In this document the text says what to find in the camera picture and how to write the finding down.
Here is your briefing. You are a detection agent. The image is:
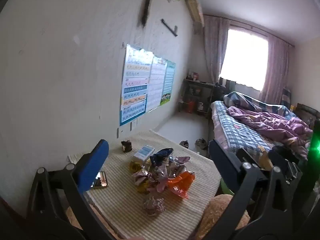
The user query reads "blue plaid quilt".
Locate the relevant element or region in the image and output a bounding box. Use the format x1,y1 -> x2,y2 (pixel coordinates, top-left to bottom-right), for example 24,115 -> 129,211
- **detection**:
223,91 -> 298,120

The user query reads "bed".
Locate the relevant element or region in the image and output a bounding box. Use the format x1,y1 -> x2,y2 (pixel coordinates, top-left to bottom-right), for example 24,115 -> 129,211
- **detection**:
209,91 -> 320,170

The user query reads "tan plush toy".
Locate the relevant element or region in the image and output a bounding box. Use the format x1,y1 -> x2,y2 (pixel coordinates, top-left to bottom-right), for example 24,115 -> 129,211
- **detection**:
195,194 -> 250,240

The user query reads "wall air conditioner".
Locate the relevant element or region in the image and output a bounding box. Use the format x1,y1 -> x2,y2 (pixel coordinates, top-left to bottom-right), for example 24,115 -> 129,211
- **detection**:
185,0 -> 205,27

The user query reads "dark hanging strap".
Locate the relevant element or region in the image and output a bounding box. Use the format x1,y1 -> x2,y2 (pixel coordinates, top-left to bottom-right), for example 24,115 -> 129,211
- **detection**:
137,0 -> 156,27

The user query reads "green bordered wall poster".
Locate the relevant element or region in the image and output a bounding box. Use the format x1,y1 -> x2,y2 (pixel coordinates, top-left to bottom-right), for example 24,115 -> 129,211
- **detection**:
160,60 -> 176,107

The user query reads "smartphone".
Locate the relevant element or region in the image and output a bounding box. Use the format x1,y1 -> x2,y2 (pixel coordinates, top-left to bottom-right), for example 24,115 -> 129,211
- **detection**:
90,171 -> 108,188

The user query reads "yellow snack wrapper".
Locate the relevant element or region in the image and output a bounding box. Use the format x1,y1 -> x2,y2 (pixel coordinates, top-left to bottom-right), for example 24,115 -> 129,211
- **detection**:
129,162 -> 143,173

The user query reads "blue striped wall poster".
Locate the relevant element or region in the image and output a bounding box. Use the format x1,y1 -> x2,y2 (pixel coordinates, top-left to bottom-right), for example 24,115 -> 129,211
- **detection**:
119,44 -> 153,127

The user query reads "pink curtain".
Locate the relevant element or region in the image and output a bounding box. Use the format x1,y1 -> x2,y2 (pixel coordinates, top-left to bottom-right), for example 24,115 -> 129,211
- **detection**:
203,15 -> 229,85
259,36 -> 295,105

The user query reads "black wall bracket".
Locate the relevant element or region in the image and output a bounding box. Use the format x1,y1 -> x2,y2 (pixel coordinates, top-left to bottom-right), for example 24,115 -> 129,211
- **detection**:
161,19 -> 178,37

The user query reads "striped beige tablecloth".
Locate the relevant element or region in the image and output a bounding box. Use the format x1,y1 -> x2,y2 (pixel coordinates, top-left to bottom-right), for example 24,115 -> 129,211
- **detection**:
67,130 -> 223,239

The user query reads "white chart wall poster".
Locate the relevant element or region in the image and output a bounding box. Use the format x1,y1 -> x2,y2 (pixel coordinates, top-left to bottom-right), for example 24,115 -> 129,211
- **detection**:
145,54 -> 167,113

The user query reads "dark blue dotted wrapper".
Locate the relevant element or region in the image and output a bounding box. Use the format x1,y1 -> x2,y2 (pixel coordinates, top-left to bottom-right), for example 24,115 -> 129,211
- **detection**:
150,148 -> 174,167

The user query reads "brown wrapper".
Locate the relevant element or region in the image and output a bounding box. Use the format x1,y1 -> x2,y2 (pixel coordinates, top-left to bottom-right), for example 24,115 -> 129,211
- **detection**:
121,140 -> 133,153

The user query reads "beige crumpled wrapper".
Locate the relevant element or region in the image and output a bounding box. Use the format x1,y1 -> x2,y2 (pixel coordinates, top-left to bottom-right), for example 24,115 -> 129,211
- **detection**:
132,170 -> 150,186

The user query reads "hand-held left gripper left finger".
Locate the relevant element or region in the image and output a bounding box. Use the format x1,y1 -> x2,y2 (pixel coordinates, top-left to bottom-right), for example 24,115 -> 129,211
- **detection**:
26,139 -> 118,240

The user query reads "silver crumpled wrapper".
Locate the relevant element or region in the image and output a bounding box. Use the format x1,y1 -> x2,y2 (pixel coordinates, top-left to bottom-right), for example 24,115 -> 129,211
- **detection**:
170,156 -> 191,170

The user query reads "window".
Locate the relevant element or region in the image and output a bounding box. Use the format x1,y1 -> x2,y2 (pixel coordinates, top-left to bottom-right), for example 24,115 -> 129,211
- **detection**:
219,26 -> 269,90

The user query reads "white and teal milk carton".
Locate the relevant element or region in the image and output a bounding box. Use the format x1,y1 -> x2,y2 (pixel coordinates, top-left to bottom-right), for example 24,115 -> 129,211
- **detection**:
132,145 -> 156,164

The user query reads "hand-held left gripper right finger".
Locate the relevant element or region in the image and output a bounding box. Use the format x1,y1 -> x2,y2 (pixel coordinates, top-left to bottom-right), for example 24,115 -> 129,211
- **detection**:
208,139 -> 300,240

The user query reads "dark metal shelf rack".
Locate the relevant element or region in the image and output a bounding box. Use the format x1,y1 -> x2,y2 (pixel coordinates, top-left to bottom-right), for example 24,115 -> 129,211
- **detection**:
179,77 -> 218,118

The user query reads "purple quilt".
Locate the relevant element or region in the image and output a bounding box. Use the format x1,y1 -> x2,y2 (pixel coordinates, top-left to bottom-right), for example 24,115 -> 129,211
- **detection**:
226,106 -> 313,155

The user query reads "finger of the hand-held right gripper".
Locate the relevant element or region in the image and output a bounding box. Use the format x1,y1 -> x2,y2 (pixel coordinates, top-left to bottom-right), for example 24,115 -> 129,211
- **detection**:
269,145 -> 300,165

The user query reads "orange plastic wrapper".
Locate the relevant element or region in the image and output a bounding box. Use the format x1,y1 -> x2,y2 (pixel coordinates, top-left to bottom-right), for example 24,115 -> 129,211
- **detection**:
167,171 -> 195,200

